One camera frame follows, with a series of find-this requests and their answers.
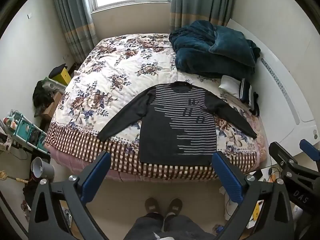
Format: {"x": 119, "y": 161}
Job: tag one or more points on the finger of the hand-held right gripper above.
{"x": 280, "y": 152}
{"x": 311, "y": 150}

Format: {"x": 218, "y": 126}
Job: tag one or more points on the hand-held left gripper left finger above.
{"x": 96, "y": 177}

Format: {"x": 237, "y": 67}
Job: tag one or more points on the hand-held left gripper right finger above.
{"x": 227, "y": 177}

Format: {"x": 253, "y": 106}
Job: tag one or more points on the dark striped sweater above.
{"x": 175, "y": 130}

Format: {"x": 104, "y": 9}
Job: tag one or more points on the striped folded clothes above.
{"x": 247, "y": 92}

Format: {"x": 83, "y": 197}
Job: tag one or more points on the black clothes pile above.
{"x": 41, "y": 95}

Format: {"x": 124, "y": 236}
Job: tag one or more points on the orange item on floor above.
{"x": 272, "y": 177}

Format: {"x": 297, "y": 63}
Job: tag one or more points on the yellow packet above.
{"x": 256, "y": 210}

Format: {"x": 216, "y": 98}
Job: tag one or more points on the person's right shoe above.
{"x": 175, "y": 206}

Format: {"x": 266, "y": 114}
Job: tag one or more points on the person's shoe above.
{"x": 152, "y": 206}
{"x": 175, "y": 206}

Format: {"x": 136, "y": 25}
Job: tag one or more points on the person's left shoe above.
{"x": 152, "y": 206}

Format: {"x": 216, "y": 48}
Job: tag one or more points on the person's grey pants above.
{"x": 180, "y": 227}

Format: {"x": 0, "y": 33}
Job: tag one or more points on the straw broom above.
{"x": 15, "y": 178}

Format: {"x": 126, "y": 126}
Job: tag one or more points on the teal storage rack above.
{"x": 27, "y": 132}

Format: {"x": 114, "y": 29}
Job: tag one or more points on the white pillow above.
{"x": 230, "y": 86}

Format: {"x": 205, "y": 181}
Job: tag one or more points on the cardboard box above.
{"x": 51, "y": 107}

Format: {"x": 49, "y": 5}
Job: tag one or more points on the white headboard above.
{"x": 280, "y": 62}

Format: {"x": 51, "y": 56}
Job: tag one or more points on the yellow box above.
{"x": 63, "y": 77}

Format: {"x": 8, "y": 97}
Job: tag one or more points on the black cloth on yellow box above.
{"x": 56, "y": 71}

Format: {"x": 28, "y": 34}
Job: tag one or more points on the floral bedspread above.
{"x": 112, "y": 62}

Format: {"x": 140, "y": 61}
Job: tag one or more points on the teal plush blanket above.
{"x": 205, "y": 50}

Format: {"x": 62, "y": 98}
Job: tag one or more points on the grey-blue curtain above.
{"x": 72, "y": 12}
{"x": 197, "y": 2}

